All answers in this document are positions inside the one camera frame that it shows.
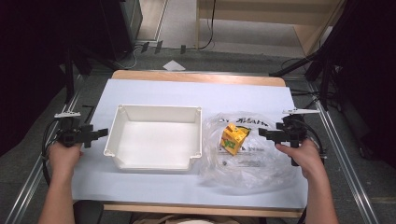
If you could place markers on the metal floor rail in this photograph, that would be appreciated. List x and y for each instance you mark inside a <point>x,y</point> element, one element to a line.
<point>28,186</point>
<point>348,168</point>

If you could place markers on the dark cabinet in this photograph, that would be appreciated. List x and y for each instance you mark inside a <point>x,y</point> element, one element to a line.
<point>121,28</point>

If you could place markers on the white table mat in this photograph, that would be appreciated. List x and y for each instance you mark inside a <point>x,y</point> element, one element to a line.
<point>186,93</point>

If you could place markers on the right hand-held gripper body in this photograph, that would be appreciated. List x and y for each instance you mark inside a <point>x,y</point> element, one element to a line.
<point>291,130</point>

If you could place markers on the light wooden shelf unit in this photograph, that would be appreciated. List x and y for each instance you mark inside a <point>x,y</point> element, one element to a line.
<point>308,21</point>

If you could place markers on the person's left hand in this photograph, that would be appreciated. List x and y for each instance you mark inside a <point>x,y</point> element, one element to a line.
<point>63,159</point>

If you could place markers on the clear plastic bag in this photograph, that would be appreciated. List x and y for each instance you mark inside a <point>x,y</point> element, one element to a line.
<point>255,168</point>

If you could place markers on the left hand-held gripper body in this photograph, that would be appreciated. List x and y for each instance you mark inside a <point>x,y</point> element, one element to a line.
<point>71,133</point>

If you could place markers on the black metal stand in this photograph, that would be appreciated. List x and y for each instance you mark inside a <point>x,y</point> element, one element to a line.
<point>325,71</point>
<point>69,77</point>

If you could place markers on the person's right hand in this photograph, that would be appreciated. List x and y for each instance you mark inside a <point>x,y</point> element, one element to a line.
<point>304,159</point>

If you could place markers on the yellow drink carton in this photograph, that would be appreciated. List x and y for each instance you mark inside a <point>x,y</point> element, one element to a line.
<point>233,138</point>

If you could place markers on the white plastic bin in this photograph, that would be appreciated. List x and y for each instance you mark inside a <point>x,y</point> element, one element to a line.
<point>154,140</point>

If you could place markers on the white paper sheet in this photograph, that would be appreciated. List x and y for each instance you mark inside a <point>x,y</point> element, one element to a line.
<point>173,65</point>

